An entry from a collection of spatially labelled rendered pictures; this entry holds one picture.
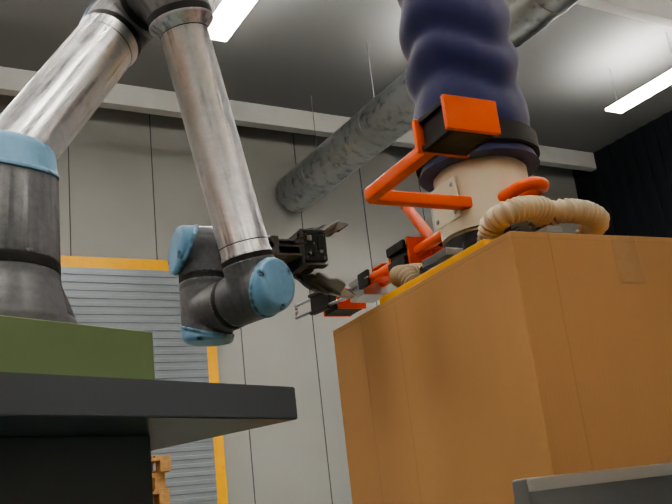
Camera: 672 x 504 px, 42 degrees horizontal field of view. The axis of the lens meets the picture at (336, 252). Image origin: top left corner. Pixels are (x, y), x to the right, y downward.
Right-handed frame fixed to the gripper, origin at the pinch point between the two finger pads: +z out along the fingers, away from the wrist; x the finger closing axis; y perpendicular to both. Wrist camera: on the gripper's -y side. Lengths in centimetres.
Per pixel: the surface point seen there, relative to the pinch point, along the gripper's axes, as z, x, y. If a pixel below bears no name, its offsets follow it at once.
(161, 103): 205, 500, -852
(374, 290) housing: 13.3, -1.4, -15.1
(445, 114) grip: -17, 0, 62
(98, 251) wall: 132, 310, -907
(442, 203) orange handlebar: 0.8, -0.5, 33.1
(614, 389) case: 9, -36, 56
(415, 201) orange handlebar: -4.5, -0.5, 33.1
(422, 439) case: -3.7, -38.2, 24.5
